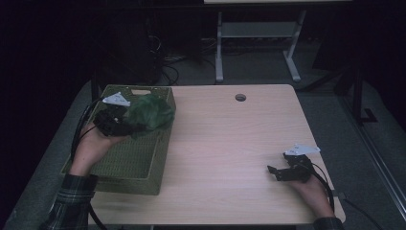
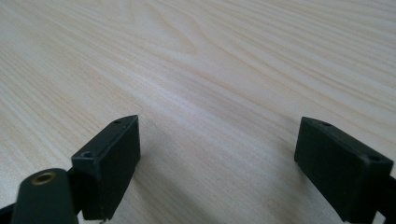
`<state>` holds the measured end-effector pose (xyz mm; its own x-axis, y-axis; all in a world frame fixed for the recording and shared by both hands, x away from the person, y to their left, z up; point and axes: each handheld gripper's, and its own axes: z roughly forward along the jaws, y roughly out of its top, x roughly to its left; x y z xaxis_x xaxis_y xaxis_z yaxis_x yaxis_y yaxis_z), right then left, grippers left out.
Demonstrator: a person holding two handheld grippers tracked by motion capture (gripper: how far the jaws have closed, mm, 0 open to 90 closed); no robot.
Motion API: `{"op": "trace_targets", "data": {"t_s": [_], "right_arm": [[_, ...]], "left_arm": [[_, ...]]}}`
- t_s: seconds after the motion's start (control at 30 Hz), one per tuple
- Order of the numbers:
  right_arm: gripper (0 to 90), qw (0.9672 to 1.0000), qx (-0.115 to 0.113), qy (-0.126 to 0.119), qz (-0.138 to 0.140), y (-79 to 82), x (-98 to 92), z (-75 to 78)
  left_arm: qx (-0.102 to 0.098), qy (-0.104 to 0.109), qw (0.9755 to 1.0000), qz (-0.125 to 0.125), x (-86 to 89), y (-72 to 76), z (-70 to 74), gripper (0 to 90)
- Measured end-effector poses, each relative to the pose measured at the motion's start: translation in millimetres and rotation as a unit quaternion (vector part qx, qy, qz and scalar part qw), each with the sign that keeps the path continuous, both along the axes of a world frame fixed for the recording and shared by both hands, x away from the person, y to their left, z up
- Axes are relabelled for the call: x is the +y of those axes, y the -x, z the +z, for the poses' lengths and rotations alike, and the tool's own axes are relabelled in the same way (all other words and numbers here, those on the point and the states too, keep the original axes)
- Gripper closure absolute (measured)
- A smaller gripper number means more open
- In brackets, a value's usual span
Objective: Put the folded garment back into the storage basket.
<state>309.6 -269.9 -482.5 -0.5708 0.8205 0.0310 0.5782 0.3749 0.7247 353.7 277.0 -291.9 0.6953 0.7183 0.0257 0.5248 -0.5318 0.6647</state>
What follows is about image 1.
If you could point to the dark green fleece garment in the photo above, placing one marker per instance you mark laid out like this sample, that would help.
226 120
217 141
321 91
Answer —
151 111

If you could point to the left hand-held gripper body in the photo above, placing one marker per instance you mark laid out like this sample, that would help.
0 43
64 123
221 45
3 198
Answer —
111 121

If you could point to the black table leg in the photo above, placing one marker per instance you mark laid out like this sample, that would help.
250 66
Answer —
94 89

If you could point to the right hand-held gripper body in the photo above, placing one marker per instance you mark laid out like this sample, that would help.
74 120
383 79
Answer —
300 167

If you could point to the person's right hand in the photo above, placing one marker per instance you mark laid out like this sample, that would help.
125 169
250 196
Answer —
316 199

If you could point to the black metal floor stand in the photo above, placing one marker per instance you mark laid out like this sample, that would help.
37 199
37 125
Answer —
357 96

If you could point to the green woven basket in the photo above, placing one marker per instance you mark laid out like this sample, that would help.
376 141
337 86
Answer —
137 163

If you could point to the white metal desk frame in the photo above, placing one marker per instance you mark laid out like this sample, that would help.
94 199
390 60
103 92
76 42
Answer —
258 29

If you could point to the aluminium floor rail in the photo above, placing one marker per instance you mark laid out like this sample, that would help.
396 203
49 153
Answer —
376 159

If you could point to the person's left hand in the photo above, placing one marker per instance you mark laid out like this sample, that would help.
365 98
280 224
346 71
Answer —
91 150

